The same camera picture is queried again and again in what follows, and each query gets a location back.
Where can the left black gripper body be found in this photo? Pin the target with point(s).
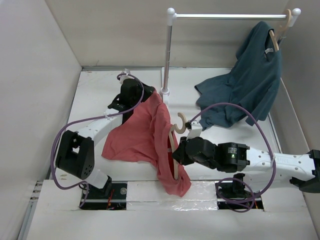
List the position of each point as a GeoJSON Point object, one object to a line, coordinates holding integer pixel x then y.
{"type": "Point", "coordinates": [139, 94]}

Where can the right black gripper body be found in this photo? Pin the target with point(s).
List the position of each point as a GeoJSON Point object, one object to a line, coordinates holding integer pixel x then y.
{"type": "Point", "coordinates": [185, 158]}

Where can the red t shirt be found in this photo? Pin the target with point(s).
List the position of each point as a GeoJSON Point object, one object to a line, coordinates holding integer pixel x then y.
{"type": "Point", "coordinates": [144, 137]}

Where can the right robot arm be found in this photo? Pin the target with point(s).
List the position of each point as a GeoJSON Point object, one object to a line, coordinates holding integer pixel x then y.
{"type": "Point", "coordinates": [301, 171]}

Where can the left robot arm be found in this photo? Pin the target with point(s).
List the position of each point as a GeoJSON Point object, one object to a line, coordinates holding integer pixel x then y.
{"type": "Point", "coordinates": [74, 151]}

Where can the teal t shirt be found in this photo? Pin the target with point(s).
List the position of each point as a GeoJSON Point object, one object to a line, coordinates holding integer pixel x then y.
{"type": "Point", "coordinates": [249, 90]}

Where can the wooden hanger with teal shirt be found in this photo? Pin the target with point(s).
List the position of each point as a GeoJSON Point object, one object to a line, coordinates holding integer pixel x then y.
{"type": "Point", "coordinates": [275, 37]}

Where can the silver tape patch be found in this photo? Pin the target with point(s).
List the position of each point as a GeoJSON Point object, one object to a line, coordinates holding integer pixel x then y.
{"type": "Point", "coordinates": [151, 196]}

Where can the white clothes rack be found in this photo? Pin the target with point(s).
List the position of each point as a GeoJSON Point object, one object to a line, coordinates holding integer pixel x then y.
{"type": "Point", "coordinates": [172, 16]}

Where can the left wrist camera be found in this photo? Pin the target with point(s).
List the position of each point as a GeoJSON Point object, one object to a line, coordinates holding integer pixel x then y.
{"type": "Point", "coordinates": [123, 76]}

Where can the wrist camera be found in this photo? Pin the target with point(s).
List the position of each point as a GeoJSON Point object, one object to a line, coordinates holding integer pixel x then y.
{"type": "Point", "coordinates": [123, 76]}
{"type": "Point", "coordinates": [195, 129]}

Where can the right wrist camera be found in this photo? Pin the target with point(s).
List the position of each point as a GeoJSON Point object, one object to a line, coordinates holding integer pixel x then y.
{"type": "Point", "coordinates": [195, 129]}

